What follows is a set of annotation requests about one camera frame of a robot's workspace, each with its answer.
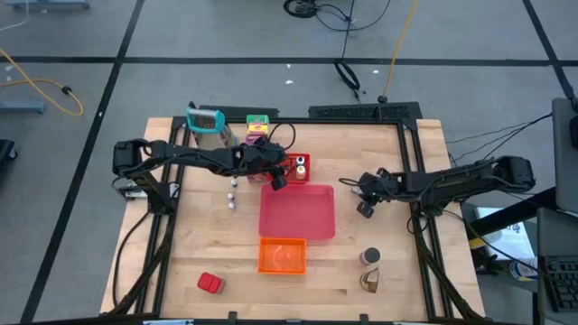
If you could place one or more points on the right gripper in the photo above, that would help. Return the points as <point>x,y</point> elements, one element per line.
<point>384,187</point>

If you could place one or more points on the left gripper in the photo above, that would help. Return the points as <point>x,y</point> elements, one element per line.
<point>266,158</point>

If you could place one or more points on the red Froot Loops cereal box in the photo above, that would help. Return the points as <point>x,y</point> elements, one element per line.
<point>258,179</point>

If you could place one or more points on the pink mini cereal box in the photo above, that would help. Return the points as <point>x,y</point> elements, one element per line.
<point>252,141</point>

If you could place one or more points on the green mini cereal box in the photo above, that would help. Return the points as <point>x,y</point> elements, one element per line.
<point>257,119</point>

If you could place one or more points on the black-lidded spice jar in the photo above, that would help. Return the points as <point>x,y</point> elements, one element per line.
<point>370,256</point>

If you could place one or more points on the brown orange snack packet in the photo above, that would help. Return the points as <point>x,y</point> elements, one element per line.
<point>370,280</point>

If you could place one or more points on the orange slotted plastic basket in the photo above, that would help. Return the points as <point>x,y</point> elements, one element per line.
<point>282,257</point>

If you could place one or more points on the red-lidded square container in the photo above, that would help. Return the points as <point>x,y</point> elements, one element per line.
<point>208,282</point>

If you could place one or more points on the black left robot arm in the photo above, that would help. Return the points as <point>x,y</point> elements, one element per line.
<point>194,158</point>

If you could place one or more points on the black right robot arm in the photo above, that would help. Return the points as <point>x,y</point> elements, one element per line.
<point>460,180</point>

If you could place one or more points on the small red mesh basket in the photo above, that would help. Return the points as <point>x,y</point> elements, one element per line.
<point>292,177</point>

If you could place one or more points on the black-capped squeeze bottle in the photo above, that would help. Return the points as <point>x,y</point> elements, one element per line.
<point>300,160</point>

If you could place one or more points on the orange-capped squeeze bottle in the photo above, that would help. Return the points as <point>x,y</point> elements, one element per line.
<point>301,172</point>

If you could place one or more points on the pink plastic bin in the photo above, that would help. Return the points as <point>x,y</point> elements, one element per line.
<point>298,212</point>

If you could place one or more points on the perforated black flat box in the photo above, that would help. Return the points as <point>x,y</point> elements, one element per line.
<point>366,111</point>

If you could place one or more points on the black diagonal beam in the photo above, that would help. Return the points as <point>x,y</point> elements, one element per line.
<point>515,214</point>

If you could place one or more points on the white paper sheet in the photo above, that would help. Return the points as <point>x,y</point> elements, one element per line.
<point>510,239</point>

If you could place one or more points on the grey flat panel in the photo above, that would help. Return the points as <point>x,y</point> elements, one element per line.
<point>557,232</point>

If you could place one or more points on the black keyboard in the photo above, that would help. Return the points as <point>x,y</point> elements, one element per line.
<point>562,284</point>

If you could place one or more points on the grey stand foot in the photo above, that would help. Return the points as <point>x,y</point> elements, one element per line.
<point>22,107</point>

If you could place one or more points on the black floor object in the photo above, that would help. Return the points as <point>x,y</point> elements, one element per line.
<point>6,150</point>

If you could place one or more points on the grey cart base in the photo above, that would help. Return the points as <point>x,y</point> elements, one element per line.
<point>45,4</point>

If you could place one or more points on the black metal table frame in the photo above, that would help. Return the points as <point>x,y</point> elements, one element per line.
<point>338,122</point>

